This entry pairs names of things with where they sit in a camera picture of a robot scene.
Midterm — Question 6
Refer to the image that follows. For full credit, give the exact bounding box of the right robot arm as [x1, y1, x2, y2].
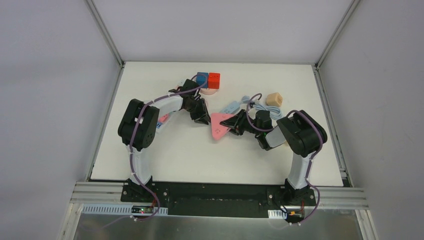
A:
[205, 98, 328, 205]

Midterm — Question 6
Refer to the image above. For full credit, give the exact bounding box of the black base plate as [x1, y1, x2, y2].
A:
[120, 179, 316, 218]

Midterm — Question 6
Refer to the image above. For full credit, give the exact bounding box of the white power strip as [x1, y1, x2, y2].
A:
[156, 112, 174, 134]

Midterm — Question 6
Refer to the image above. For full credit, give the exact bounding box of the red cube socket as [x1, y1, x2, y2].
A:
[207, 72, 221, 90]

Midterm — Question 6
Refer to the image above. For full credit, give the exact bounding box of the pink triangular power strip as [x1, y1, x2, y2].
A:
[210, 113, 235, 141]

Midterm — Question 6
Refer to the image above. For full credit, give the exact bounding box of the light blue cable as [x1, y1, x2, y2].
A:
[241, 95, 284, 121]

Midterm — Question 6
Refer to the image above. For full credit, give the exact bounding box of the light blue power strip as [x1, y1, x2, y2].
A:
[219, 100, 241, 115]

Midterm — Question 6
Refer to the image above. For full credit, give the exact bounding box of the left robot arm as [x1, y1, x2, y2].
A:
[117, 73, 211, 203]

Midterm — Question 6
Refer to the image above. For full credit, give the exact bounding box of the pink plug adapter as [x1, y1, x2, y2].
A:
[158, 114, 170, 124]

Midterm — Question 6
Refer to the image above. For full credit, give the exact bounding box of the tan cube socket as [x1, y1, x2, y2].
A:
[265, 92, 283, 108]

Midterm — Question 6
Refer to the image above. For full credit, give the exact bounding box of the blue cube socket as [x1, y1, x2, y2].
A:
[195, 72, 209, 89]

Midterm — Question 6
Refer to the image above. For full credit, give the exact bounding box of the pink round socket base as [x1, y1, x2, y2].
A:
[200, 88, 218, 96]

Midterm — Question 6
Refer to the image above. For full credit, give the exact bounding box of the aluminium frame rail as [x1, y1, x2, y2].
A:
[70, 181, 124, 204]

